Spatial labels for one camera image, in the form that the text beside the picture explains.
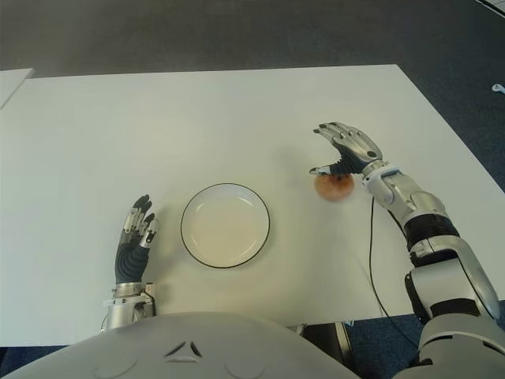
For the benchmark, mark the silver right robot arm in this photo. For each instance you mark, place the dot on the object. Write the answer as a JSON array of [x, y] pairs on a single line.
[[434, 237]]

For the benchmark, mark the grey robot torso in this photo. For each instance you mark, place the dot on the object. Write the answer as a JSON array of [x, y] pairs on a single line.
[[177, 347]]

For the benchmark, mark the white side table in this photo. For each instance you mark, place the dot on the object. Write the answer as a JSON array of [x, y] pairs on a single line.
[[12, 85]]

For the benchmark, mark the red yellow apple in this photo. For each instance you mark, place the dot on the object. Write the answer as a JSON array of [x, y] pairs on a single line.
[[333, 189]]

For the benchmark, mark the small white floor object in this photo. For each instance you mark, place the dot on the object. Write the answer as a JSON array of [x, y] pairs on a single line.
[[498, 88]]

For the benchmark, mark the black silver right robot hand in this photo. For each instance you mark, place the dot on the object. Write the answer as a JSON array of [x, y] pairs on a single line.
[[355, 148]]

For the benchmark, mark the white plate with black rim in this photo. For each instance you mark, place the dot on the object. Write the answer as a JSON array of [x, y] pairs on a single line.
[[225, 227]]

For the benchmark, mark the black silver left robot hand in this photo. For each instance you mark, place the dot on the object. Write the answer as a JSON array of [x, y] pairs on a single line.
[[130, 260]]

